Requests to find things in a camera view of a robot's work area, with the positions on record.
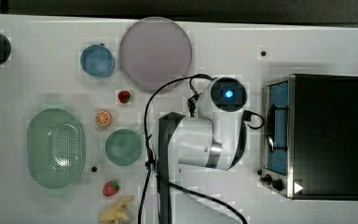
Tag silver toaster oven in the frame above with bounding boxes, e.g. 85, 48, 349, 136
258, 74, 358, 201

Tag blue cup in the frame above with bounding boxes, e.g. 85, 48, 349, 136
80, 43, 115, 77

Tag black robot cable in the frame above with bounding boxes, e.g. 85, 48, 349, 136
137, 73, 266, 224

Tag yellow peeled banana toy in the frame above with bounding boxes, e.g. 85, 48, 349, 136
99, 195, 134, 224

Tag small red strawberry toy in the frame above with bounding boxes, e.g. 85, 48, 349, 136
117, 91, 131, 104

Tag teal green cup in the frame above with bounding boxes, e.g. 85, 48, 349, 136
105, 129, 143, 166

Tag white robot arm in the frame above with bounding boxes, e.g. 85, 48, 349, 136
151, 77, 249, 224

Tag orange slice toy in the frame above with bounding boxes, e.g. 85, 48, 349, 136
95, 110, 112, 127

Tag large red strawberry toy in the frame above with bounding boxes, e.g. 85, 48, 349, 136
103, 180, 120, 197

